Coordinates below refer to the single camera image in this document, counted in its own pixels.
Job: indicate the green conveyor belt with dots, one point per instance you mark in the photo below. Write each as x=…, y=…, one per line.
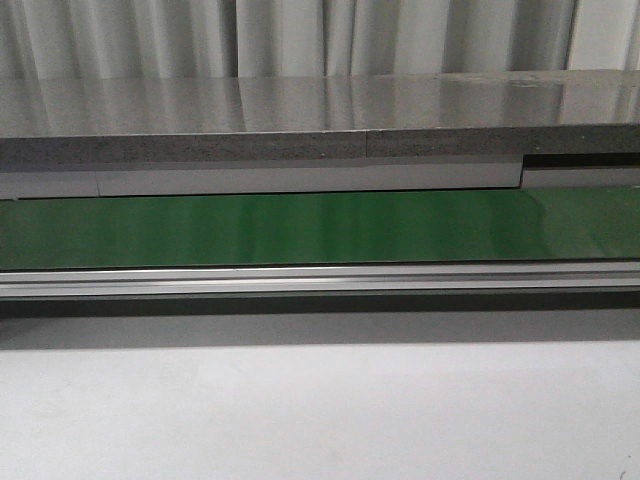
x=321, y=228

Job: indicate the grey right cabinet panel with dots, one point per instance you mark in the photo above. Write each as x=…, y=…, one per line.
x=580, y=177

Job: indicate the grey cabinet panel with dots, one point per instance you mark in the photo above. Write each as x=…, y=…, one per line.
x=267, y=176
x=580, y=177

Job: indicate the aluminium conveyor side rail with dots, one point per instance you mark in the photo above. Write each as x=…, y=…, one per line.
x=332, y=278

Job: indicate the white curtain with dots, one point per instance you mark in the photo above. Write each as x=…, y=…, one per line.
x=170, y=39

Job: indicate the grey cabinet front panel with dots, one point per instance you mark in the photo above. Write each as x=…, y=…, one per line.
x=267, y=176

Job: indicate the grey stone counter slab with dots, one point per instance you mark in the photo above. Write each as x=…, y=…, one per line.
x=73, y=124

